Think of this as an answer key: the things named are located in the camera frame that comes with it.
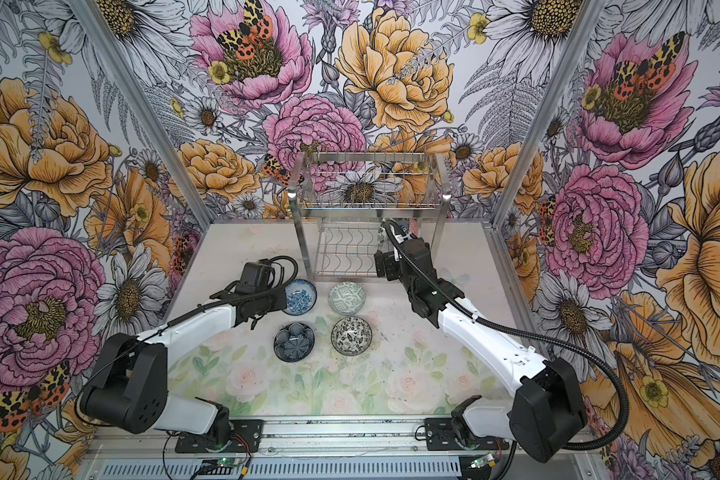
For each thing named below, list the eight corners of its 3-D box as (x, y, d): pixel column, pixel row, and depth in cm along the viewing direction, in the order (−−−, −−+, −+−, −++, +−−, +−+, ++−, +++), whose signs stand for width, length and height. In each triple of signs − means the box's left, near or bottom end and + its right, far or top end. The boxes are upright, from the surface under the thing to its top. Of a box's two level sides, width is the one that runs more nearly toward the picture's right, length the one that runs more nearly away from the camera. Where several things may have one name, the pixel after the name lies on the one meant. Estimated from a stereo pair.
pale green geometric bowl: (324, 304, 98) (323, 298, 96) (341, 282, 104) (340, 276, 101) (354, 320, 95) (354, 314, 92) (370, 296, 100) (370, 290, 98)
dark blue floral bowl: (274, 362, 87) (270, 356, 84) (281, 329, 94) (277, 322, 90) (312, 362, 88) (310, 356, 84) (316, 329, 94) (314, 322, 90)
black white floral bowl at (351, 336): (330, 356, 89) (329, 350, 85) (333, 323, 96) (332, 316, 92) (372, 356, 89) (372, 350, 85) (372, 323, 96) (372, 316, 92)
